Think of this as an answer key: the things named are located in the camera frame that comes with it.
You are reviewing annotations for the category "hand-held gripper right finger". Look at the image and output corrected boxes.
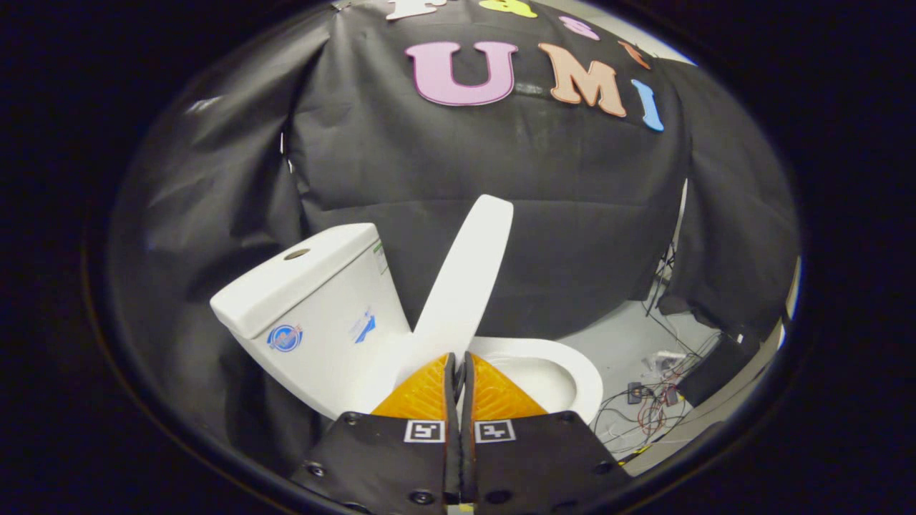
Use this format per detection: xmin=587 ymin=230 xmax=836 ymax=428
xmin=458 ymin=350 xmax=634 ymax=505

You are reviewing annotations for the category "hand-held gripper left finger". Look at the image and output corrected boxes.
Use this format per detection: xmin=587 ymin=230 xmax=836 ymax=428
xmin=290 ymin=352 xmax=459 ymax=505

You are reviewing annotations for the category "white toilet lid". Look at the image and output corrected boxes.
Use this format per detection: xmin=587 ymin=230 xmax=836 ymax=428
xmin=397 ymin=195 xmax=515 ymax=383

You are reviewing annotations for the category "white ceramic toilet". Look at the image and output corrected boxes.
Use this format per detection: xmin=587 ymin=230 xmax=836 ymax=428
xmin=210 ymin=223 xmax=604 ymax=424

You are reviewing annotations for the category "black box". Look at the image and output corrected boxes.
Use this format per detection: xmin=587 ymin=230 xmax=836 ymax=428
xmin=676 ymin=333 xmax=752 ymax=408

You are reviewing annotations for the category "black backdrop cloth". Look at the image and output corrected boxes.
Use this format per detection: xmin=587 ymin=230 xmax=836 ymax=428
xmin=107 ymin=0 xmax=799 ymax=473

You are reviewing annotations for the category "tangle of floor cables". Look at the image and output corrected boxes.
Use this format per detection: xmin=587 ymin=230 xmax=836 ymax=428
xmin=594 ymin=343 xmax=723 ymax=448

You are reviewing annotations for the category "black hanging cable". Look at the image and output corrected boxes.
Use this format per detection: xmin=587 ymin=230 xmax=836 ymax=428
xmin=644 ymin=243 xmax=678 ymax=317

